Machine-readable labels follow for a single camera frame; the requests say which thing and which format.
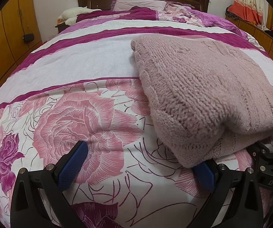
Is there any pink knit cardigan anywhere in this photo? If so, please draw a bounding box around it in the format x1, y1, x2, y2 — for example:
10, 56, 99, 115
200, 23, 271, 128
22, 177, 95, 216
131, 35, 273, 168

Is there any wooden side cabinet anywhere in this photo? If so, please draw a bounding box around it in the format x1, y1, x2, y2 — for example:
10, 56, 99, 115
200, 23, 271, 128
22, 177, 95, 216
226, 15, 273, 59

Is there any floral magenta striped bedspread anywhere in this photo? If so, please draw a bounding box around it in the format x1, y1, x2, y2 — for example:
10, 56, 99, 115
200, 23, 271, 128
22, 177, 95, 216
0, 7, 273, 227

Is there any red white curtain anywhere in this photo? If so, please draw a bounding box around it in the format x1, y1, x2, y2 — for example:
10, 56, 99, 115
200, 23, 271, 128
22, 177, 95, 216
228, 0, 269, 25

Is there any small black hanging bag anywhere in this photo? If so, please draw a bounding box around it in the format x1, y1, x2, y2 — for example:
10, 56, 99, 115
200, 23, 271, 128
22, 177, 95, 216
23, 33, 35, 44

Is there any purple floral folded quilt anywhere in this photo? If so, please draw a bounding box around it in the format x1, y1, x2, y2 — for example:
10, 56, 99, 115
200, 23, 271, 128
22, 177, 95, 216
158, 2, 248, 40

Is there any orange wooden wardrobe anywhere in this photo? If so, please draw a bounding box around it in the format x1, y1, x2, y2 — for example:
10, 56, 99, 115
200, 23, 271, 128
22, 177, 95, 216
0, 0, 42, 87

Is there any dark wooden nightstand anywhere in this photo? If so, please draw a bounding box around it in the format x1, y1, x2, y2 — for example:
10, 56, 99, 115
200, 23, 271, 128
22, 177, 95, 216
55, 22, 69, 33

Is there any white plush toy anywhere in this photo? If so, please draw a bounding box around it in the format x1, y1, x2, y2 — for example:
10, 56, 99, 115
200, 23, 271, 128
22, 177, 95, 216
57, 7, 100, 26

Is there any pink ruffled pillow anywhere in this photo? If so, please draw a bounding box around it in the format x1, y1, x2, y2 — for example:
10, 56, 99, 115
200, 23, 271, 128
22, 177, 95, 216
111, 0, 167, 11

